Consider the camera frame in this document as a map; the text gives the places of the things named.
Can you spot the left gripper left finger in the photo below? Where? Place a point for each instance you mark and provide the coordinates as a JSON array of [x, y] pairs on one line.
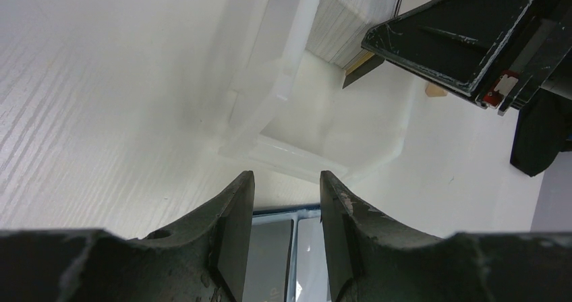
[[201, 256]]

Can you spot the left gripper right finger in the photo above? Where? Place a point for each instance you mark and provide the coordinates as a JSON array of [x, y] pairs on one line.
[[373, 257]]

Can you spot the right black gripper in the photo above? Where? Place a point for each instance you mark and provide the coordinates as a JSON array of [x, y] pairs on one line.
[[515, 54]]

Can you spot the blue leather card holder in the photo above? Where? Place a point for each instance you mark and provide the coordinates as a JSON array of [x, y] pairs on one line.
[[308, 275]]

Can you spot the plain black credit card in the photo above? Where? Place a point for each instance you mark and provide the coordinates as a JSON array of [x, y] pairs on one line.
[[363, 66]]

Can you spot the clear plastic card box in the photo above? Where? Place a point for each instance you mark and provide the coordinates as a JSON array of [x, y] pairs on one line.
[[289, 111]]

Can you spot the black VIP credit card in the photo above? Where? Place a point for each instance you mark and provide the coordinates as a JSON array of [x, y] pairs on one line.
[[268, 264]]

